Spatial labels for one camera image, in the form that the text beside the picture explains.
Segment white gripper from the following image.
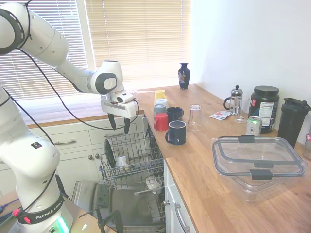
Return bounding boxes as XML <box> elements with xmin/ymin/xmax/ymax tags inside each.
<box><xmin>101</xmin><ymin>93</ymin><xmax>137</xmax><ymax>135</ymax></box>

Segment red mug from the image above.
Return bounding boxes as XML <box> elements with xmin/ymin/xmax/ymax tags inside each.
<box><xmin>154</xmin><ymin>112</ymin><xmax>170</xmax><ymax>132</ymax></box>

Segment navy mug with print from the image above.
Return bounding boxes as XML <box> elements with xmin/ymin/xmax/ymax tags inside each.
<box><xmin>166</xmin><ymin>107</ymin><xmax>184</xmax><ymax>122</ymax></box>

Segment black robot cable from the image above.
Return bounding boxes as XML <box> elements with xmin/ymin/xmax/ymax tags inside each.
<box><xmin>14</xmin><ymin>47</ymin><xmax>140</xmax><ymax>131</ymax></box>

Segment wire upper dishwasher rack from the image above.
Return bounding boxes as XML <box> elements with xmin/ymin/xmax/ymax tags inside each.
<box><xmin>99</xmin><ymin>131</ymin><xmax>165</xmax><ymax>191</ymax></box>

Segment yellow mug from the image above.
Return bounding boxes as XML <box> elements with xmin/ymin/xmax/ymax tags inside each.
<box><xmin>154</xmin><ymin>89</ymin><xmax>167</xmax><ymax>101</ymax></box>

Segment black shaker bottle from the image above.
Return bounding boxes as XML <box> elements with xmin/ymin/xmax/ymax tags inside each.
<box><xmin>277</xmin><ymin>97</ymin><xmax>311</xmax><ymax>149</ymax></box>

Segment narrow window blind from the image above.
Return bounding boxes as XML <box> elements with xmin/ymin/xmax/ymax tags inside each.
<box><xmin>0</xmin><ymin>0</ymin><xmax>89</xmax><ymax>101</ymax></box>

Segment silver green drink can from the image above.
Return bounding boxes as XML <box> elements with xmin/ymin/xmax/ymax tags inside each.
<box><xmin>245</xmin><ymin>116</ymin><xmax>263</xmax><ymax>136</ymax></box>

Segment wire lower dishwasher rack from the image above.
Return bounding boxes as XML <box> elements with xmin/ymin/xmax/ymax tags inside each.
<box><xmin>133</xmin><ymin>178</ymin><xmax>167</xmax><ymax>230</ymax></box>

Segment black clamp stand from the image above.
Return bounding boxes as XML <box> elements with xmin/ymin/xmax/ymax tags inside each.
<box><xmin>79</xmin><ymin>207</ymin><xmax>124</xmax><ymax>233</ymax></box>

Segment wide window blind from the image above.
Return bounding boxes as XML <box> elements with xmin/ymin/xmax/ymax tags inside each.
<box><xmin>85</xmin><ymin>0</ymin><xmax>192</xmax><ymax>91</ymax></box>

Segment metal drawer handle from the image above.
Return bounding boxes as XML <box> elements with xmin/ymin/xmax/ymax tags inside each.
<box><xmin>174</xmin><ymin>202</ymin><xmax>191</xmax><ymax>233</ymax></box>
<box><xmin>54</xmin><ymin>138</ymin><xmax>77</xmax><ymax>146</ymax></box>

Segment tall clear glass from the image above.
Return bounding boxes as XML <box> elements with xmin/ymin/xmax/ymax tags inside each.
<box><xmin>235</xmin><ymin>96</ymin><xmax>251</xmax><ymax>124</ymax></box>

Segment glass french press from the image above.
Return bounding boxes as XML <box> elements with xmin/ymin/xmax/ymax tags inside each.
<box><xmin>223</xmin><ymin>85</ymin><xmax>244</xmax><ymax>115</ymax></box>

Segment wire dishwasher rack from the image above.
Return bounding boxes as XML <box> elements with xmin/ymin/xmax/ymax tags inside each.
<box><xmin>99</xmin><ymin>131</ymin><xmax>165</xmax><ymax>191</ymax></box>
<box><xmin>133</xmin><ymin>178</ymin><xmax>167</xmax><ymax>230</ymax></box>

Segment white mug with print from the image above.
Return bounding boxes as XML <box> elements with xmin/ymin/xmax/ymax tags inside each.
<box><xmin>116</xmin><ymin>156</ymin><xmax>131</xmax><ymax>171</ymax></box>

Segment plain navy mug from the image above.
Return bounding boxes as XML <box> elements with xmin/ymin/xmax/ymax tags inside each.
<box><xmin>165</xmin><ymin>120</ymin><xmax>187</xmax><ymax>145</ymax></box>

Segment upturned clear glass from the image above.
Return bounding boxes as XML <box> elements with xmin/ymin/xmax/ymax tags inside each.
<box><xmin>188</xmin><ymin>104</ymin><xmax>203</xmax><ymax>132</ymax></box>

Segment white bowl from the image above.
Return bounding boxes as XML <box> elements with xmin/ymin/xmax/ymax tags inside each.
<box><xmin>145</xmin><ymin>176</ymin><xmax>163</xmax><ymax>195</ymax></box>

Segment stainless dishwasher door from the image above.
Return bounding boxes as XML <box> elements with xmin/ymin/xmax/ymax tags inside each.
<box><xmin>70</xmin><ymin>181</ymin><xmax>168</xmax><ymax>233</ymax></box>

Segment clear plastic lidded container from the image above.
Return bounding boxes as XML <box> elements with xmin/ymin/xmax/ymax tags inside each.
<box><xmin>210</xmin><ymin>135</ymin><xmax>308</xmax><ymax>203</ymax></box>

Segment grey mug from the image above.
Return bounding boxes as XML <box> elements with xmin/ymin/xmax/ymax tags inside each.
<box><xmin>153</xmin><ymin>98</ymin><xmax>169</xmax><ymax>117</ymax></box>

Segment black protein powder tub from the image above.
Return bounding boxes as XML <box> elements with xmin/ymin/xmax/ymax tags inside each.
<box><xmin>248</xmin><ymin>85</ymin><xmax>280</xmax><ymax>134</ymax></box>

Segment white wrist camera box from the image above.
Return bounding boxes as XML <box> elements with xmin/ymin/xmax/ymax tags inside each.
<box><xmin>112</xmin><ymin>91</ymin><xmax>136</xmax><ymax>104</ymax></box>

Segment dark blue painted vase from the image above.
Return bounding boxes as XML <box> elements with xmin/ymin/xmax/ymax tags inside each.
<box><xmin>178</xmin><ymin>62</ymin><xmax>191</xmax><ymax>90</ymax></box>

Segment red white sachet packets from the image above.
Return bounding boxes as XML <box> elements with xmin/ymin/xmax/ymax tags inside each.
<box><xmin>209</xmin><ymin>110</ymin><xmax>233</xmax><ymax>121</ymax></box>

